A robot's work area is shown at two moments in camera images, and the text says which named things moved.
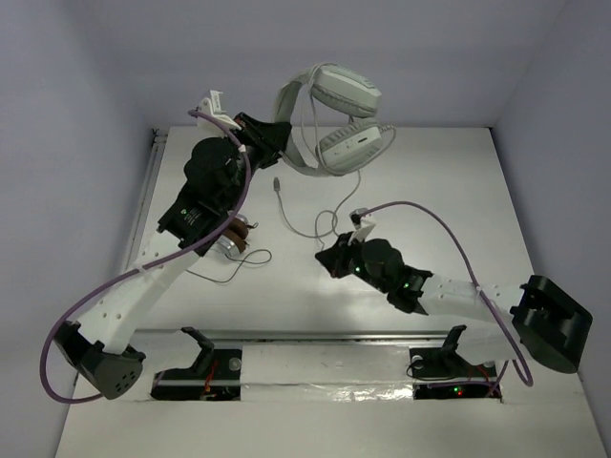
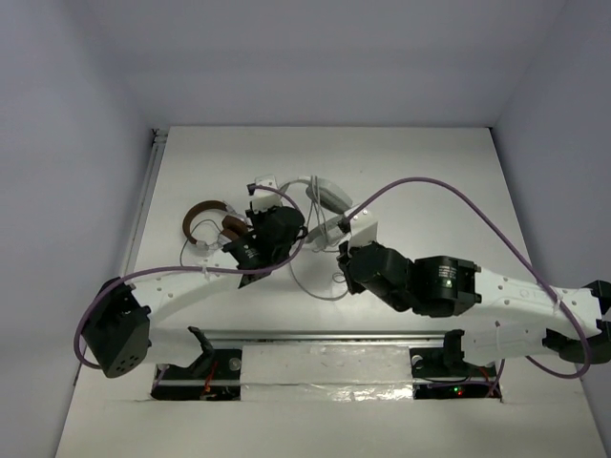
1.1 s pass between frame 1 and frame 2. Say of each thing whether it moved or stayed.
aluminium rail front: stayed
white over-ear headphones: moved
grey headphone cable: moved
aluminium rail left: stayed
